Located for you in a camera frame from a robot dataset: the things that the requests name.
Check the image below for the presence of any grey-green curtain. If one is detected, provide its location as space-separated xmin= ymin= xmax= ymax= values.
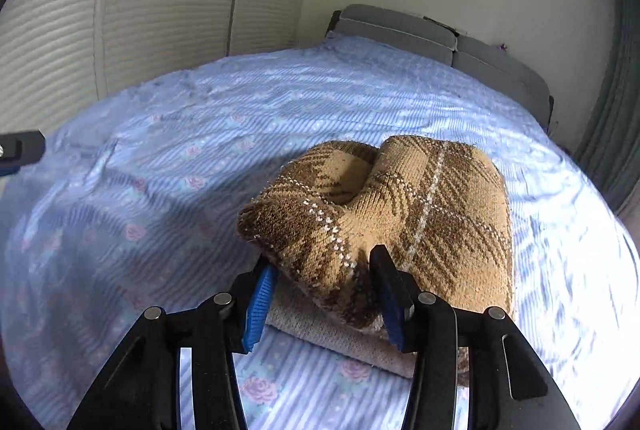
xmin=574 ymin=0 xmax=640 ymax=213

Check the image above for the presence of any grey headboard cushion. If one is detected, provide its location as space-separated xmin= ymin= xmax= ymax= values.
xmin=331 ymin=4 xmax=459 ymax=66
xmin=451 ymin=34 xmax=552 ymax=127

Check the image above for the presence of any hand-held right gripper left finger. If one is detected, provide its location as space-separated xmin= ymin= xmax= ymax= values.
xmin=67 ymin=256 xmax=281 ymax=430

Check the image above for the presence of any brown beige plaid knit sweater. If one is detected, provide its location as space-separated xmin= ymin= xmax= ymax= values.
xmin=236 ymin=135 xmax=516 ymax=386

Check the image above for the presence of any blue striped floral blanket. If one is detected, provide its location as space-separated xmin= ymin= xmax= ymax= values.
xmin=0 ymin=32 xmax=640 ymax=430

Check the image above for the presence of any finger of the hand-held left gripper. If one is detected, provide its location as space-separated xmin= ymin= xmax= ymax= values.
xmin=0 ymin=130 xmax=47 ymax=177

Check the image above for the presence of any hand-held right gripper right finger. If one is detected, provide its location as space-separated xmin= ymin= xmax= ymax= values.
xmin=367 ymin=244 xmax=583 ymax=430

